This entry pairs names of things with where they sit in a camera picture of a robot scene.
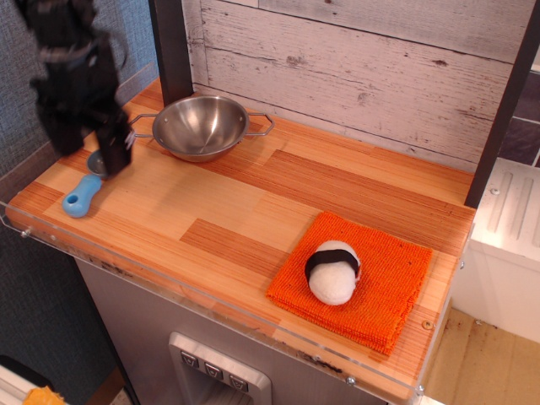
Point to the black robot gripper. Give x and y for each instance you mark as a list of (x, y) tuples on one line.
[(79, 90)]

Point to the blue handled metal spoon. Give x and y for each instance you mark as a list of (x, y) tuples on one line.
[(77, 202)]

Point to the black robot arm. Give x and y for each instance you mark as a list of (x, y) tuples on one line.
[(60, 23)]

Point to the grey toy fridge cabinet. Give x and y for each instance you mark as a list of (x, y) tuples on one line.
[(139, 322)]

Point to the yellow and black object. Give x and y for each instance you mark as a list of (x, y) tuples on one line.
[(43, 396)]

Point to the silver dispenser button panel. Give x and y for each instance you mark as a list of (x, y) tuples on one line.
[(206, 376)]

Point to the white plush sushi toy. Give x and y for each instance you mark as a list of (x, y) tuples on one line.
[(332, 272)]

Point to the orange woven cloth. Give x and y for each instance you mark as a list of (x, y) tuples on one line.
[(358, 282)]

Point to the white plastic toy sink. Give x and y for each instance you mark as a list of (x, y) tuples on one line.
[(498, 278)]

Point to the stainless steel bowl with handles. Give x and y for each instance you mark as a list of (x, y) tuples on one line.
[(204, 128)]

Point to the clear acrylic guard rail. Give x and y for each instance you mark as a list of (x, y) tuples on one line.
[(170, 246)]

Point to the dark left vertical post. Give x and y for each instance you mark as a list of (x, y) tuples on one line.
[(171, 46)]

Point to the dark vertical post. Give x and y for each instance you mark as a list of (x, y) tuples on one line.
[(171, 46), (515, 84)]

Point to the dark right vertical post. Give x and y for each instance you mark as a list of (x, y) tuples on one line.
[(515, 84)]

